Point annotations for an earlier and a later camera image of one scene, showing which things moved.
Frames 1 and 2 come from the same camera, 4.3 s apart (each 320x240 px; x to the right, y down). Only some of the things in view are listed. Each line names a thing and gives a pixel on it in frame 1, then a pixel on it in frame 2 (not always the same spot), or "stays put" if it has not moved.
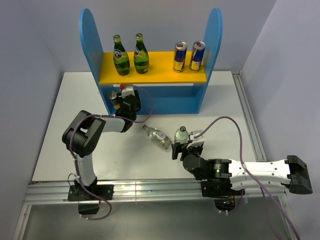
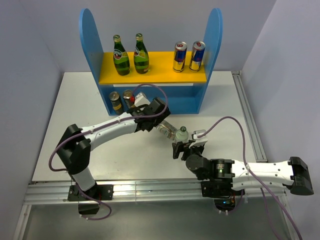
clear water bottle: x=181 y=135 stays put
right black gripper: x=178 y=147 stays put
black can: x=112 y=96 stays put
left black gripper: x=120 y=99 to x=159 y=120
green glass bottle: x=141 y=58 stays put
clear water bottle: x=157 y=136 to x=167 y=129
